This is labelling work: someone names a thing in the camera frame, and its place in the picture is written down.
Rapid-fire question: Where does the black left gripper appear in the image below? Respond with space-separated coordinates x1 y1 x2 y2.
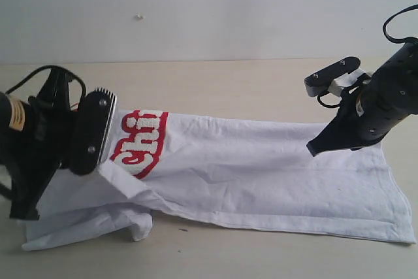
1 73 82 220

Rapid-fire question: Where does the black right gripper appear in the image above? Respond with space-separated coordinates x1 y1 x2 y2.
306 44 417 157

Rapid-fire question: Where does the white t-shirt red lettering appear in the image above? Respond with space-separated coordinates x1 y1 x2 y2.
22 110 416 251

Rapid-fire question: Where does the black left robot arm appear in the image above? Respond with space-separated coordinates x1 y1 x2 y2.
1 68 86 221

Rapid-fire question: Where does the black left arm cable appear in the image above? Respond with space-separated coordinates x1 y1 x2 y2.
0 65 88 201

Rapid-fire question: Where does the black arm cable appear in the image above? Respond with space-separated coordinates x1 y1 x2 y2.
0 65 88 201
315 4 418 110

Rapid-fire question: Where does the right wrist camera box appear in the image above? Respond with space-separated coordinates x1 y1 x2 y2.
304 56 371 97

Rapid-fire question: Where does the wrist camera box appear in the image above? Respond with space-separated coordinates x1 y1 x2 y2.
69 88 118 176
304 56 371 97

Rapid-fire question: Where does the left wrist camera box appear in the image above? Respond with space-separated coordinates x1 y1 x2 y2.
69 88 118 176

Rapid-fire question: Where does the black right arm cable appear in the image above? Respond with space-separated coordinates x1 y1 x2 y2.
315 4 418 110

